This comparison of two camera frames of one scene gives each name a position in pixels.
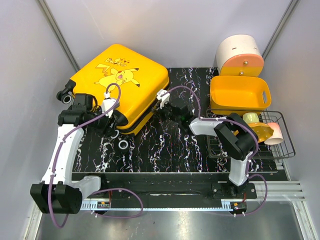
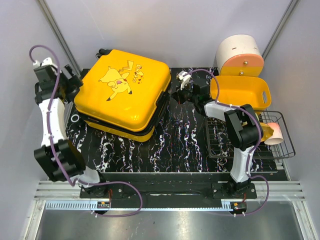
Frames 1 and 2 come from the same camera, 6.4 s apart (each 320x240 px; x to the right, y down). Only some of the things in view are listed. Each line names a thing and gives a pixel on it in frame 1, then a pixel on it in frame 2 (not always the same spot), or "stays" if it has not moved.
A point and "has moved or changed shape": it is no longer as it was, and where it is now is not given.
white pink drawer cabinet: x=239 y=55 stays
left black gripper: x=107 y=129 -> x=73 y=83
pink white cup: x=277 y=137 stays
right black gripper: x=160 y=111 -> x=177 y=96
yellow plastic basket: x=239 y=94 stays
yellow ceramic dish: x=263 y=131 stays
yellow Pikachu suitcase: x=134 y=82 has moved or changed shape
